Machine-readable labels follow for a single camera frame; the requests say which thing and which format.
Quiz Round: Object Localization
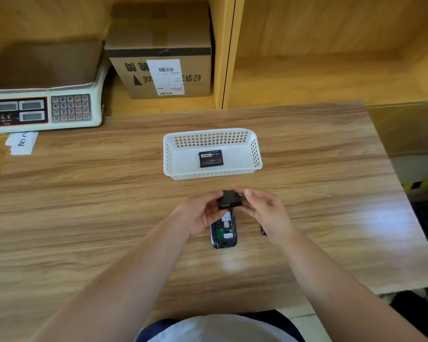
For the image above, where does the person's right forearm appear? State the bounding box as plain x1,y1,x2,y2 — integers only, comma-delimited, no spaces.
276,229,428,342

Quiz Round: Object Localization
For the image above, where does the person's left forearm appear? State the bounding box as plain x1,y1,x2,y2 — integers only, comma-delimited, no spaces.
30,214,192,342

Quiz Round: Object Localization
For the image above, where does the wooden shelf unit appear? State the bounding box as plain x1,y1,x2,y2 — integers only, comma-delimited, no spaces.
0,0,428,184

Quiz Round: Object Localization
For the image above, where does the white plastic basket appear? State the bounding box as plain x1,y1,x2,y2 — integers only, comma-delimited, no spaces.
163,128,263,181

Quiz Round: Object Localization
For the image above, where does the person's right hand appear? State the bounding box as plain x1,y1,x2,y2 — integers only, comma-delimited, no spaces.
234,188,297,247

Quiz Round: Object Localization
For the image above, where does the yellow black hazard tape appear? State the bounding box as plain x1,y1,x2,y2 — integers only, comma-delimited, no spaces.
402,178,428,192

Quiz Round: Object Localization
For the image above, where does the person's left hand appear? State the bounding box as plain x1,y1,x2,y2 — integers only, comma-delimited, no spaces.
171,191,229,240

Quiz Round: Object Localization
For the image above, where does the white electronic weighing scale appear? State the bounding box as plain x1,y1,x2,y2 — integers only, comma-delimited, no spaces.
0,40,112,134

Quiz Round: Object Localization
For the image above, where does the white paper note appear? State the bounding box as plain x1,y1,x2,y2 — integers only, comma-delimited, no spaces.
5,131,39,156

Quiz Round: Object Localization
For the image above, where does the white shirt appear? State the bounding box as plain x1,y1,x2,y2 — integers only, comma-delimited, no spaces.
153,314,289,342

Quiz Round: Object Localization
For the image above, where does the brown cardboard box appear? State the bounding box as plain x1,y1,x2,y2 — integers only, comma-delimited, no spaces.
104,1,213,100

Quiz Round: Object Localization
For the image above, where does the black phone battery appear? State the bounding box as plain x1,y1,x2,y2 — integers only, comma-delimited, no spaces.
216,190,243,211
199,150,224,168

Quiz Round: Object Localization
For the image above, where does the black open-backed mobile phone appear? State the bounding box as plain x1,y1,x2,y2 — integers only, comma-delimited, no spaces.
210,208,238,250

